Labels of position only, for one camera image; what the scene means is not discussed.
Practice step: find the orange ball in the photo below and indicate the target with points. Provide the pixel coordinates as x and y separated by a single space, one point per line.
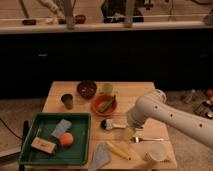
66 140

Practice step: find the grey cloth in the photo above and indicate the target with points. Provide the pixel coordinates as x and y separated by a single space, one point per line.
100 157

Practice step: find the silver fork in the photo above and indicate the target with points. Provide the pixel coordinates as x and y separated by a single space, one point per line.
140 139

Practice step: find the yellow banana toy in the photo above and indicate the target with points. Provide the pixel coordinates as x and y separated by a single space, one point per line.
118 151

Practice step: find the wooden block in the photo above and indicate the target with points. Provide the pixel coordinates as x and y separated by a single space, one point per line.
43 145

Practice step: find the green cucumber toy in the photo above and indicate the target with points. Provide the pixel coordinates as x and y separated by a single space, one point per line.
108 104

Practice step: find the dark background dish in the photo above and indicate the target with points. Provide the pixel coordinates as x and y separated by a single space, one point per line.
29 22

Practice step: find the white-handled dish brush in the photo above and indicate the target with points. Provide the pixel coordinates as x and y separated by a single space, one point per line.
109 124

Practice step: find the grey sponge in tray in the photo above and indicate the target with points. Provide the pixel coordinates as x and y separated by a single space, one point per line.
61 128

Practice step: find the orange bowl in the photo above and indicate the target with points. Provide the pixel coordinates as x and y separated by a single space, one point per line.
100 101

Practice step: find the dark grey cup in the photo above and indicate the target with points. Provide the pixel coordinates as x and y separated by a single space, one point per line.
67 100

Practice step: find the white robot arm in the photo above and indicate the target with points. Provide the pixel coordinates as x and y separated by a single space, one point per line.
153 105

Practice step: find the green plastic cup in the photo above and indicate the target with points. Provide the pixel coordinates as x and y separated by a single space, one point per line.
107 88

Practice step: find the green plastic tray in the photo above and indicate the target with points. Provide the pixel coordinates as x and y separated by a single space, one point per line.
42 126

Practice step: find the small red background bowl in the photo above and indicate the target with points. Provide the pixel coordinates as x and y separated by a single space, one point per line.
80 19

